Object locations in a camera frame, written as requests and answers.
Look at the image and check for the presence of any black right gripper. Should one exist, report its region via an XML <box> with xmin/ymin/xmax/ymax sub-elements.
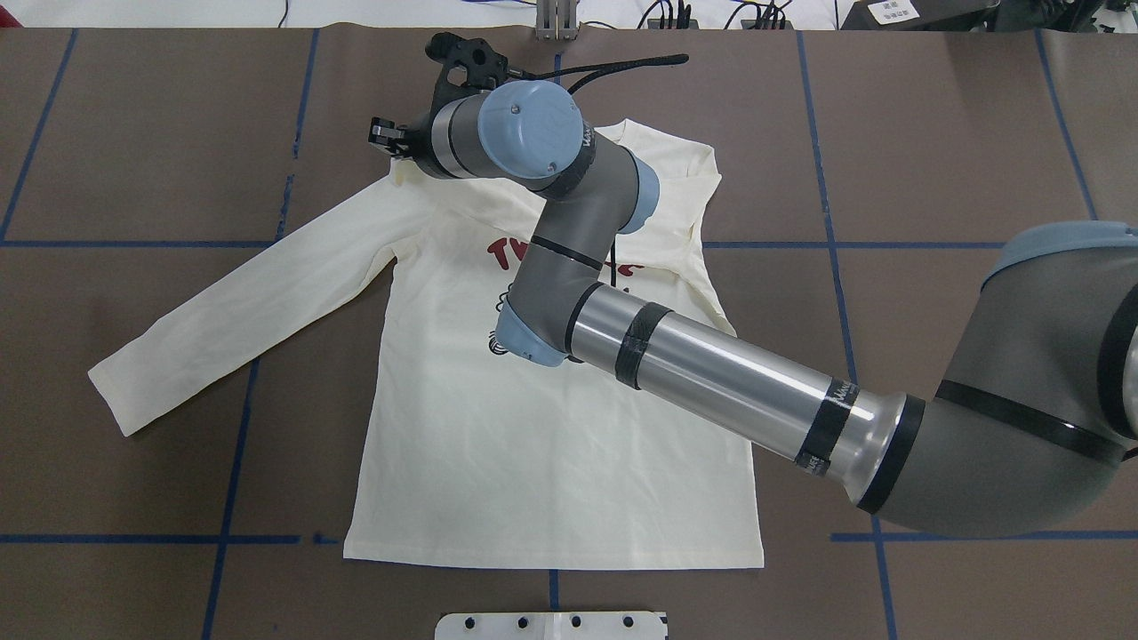
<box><xmin>369</xmin><ymin>109</ymin><xmax>445</xmax><ymax>174</ymax></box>

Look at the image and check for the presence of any cream long sleeve cat shirt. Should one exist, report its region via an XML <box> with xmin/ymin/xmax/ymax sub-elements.
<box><xmin>89</xmin><ymin>159</ymin><xmax>765</xmax><ymax>571</ymax></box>

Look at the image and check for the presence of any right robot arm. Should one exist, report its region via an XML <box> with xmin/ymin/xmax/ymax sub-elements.
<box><xmin>366</xmin><ymin>81</ymin><xmax>1135</xmax><ymax>538</ymax></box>

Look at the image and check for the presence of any blue tape line right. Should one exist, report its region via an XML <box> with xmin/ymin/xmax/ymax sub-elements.
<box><xmin>794</xmin><ymin>31</ymin><xmax>899</xmax><ymax>639</ymax></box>

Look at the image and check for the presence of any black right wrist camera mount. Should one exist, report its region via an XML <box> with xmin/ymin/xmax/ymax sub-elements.
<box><xmin>424</xmin><ymin>32</ymin><xmax>509</xmax><ymax>100</ymax></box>

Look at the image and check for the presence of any grey aluminium post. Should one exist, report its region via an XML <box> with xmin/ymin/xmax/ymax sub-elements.
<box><xmin>535</xmin><ymin>0</ymin><xmax>580</xmax><ymax>42</ymax></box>

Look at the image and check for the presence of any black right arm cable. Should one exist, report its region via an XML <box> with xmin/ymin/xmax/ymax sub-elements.
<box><xmin>508</xmin><ymin>54</ymin><xmax>690</xmax><ymax>95</ymax></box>

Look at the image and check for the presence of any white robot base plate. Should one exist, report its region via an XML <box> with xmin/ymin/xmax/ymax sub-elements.
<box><xmin>434</xmin><ymin>612</ymin><xmax>669</xmax><ymax>639</ymax></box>

